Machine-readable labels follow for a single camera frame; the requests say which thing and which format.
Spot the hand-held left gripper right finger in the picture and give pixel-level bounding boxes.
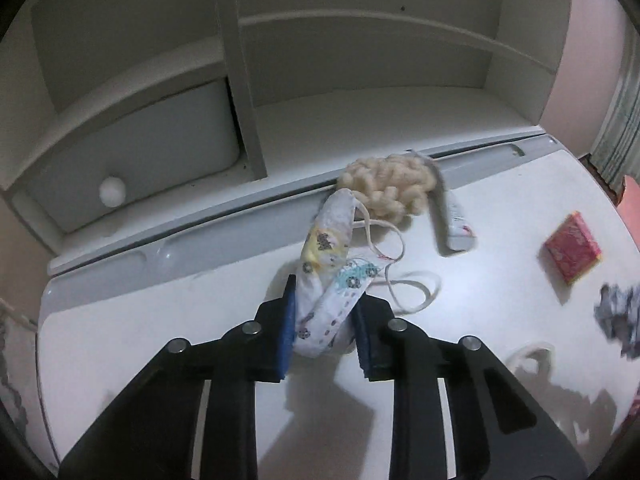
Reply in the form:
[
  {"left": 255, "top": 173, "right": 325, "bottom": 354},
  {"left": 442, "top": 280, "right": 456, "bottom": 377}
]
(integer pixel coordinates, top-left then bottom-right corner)
[{"left": 349, "top": 295, "right": 590, "bottom": 480}]

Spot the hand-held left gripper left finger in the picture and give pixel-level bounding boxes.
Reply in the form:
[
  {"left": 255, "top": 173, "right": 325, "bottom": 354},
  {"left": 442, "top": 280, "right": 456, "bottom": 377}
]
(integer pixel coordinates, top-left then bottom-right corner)
[{"left": 57, "top": 274, "right": 298, "bottom": 480}]

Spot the car printed face mask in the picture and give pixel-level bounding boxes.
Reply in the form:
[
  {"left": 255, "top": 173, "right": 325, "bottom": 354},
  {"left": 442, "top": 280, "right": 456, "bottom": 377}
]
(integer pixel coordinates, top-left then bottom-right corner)
[{"left": 291, "top": 187, "right": 442, "bottom": 361}]

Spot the white tube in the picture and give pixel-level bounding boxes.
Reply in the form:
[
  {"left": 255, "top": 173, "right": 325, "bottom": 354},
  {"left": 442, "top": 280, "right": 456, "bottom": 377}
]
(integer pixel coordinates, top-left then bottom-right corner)
[{"left": 406, "top": 148, "right": 476, "bottom": 257}]

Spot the cream fluffy yarn bundle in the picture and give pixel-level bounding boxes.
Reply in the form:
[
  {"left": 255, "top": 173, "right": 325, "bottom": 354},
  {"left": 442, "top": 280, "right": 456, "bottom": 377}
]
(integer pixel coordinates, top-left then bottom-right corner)
[{"left": 338, "top": 152, "right": 436, "bottom": 222}]

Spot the white drawer with round knob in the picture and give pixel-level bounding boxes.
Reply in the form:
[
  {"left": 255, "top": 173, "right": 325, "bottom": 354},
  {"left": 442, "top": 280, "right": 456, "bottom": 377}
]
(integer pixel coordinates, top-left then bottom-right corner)
[{"left": 11, "top": 76, "right": 247, "bottom": 235}]

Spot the small red box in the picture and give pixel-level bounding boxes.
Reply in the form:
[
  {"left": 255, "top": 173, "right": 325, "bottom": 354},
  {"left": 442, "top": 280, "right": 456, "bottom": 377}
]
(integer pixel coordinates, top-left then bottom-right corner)
[{"left": 543, "top": 210, "right": 604, "bottom": 286}]

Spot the crumpled grey cloth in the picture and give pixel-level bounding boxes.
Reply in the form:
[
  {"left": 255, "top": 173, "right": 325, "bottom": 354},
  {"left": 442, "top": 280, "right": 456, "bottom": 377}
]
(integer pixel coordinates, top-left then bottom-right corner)
[{"left": 593, "top": 282, "right": 640, "bottom": 361}]

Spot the white desk hutch shelf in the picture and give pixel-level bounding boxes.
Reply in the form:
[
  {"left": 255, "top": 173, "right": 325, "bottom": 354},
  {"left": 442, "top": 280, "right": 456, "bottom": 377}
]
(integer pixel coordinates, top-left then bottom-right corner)
[{"left": 0, "top": 0, "right": 574, "bottom": 271}]

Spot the pink cloth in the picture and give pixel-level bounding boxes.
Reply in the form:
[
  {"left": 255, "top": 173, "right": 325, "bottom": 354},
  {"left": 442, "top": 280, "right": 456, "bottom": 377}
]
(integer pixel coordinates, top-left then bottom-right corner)
[{"left": 617, "top": 175, "right": 640, "bottom": 222}]

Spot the pale patterned curtain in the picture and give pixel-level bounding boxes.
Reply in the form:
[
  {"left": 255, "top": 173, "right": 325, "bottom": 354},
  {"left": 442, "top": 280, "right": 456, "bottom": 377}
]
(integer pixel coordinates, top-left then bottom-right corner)
[{"left": 589, "top": 25, "right": 640, "bottom": 188}]

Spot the white loop strap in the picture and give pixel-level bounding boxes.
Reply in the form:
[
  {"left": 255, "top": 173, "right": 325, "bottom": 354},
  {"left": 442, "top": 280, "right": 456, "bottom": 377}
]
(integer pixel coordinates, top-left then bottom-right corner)
[{"left": 505, "top": 342, "right": 557, "bottom": 377}]

